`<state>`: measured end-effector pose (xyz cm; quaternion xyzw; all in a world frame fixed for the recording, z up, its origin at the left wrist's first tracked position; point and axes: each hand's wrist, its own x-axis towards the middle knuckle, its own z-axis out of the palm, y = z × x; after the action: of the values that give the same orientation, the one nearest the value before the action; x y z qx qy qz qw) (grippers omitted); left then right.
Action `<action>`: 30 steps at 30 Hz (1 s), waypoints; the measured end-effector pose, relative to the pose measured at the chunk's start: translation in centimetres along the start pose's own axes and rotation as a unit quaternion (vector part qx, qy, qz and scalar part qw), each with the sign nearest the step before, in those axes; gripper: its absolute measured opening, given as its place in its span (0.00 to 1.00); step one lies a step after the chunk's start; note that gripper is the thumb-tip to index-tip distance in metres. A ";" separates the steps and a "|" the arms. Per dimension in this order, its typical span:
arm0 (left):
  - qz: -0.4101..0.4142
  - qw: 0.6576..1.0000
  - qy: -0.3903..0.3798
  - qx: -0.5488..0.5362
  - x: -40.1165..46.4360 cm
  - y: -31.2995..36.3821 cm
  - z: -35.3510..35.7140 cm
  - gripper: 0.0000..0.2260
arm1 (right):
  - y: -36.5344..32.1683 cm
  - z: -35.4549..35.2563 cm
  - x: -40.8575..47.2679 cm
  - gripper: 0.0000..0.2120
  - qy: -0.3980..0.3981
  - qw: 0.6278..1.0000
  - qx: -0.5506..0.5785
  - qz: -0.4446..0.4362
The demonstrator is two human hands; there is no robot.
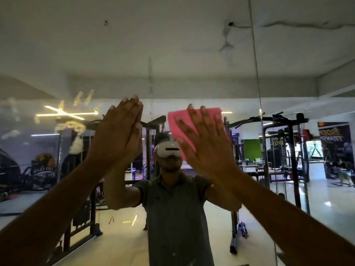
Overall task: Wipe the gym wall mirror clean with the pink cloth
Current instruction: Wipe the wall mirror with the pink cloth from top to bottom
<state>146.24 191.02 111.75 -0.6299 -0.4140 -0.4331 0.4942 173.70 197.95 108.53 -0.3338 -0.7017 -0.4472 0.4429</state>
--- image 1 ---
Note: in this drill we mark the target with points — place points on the person's left hand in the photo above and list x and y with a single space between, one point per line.
119 138

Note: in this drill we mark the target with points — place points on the large wall mirror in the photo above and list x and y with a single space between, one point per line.
166 52

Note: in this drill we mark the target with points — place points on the pink cloth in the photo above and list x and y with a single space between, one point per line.
181 113

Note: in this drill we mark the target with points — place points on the person's right hand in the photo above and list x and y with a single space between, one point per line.
213 155

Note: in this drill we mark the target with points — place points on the person's left forearm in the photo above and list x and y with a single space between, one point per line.
41 218

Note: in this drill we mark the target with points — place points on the person's right forearm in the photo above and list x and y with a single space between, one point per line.
291 227

